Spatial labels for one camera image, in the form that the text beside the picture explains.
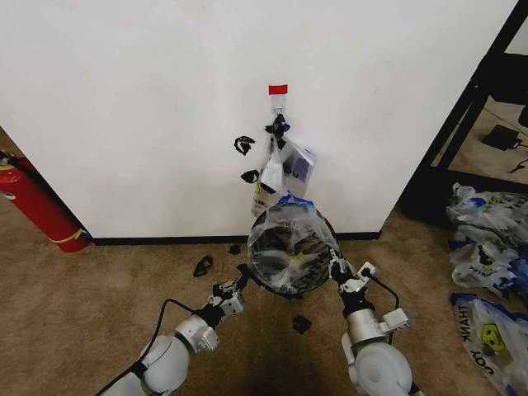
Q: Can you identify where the round black trash bin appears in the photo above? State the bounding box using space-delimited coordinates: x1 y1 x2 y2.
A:
246 208 337 296

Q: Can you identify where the clear plastic bin liner bag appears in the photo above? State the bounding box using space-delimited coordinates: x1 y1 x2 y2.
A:
247 192 344 296

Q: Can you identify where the clear filled garbage bag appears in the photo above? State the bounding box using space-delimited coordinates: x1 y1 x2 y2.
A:
250 113 319 218

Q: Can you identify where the smiley print plastic bag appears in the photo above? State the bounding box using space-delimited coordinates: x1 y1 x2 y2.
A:
450 291 528 396

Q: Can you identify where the printed plastic bag pile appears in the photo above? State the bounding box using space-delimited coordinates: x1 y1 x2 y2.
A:
446 182 528 299

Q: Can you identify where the black baseboard strip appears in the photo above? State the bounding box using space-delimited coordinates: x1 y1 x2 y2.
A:
90 232 381 248

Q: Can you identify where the red fire extinguisher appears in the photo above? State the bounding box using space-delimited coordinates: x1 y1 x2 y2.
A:
0 149 92 254

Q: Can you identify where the black power adapter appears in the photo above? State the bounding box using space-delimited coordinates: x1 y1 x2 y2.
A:
482 124 524 152

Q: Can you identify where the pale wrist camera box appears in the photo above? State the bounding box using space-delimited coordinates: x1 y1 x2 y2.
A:
356 261 380 282
221 295 245 318

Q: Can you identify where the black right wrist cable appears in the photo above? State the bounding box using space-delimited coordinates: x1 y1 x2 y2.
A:
365 275 402 344

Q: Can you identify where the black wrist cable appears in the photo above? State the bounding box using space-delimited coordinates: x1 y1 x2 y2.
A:
130 298 208 372
365 275 402 344

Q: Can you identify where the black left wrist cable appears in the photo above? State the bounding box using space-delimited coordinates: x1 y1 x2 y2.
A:
130 298 208 372

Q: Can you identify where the black metal shelf frame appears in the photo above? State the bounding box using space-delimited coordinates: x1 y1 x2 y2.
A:
398 0 528 226

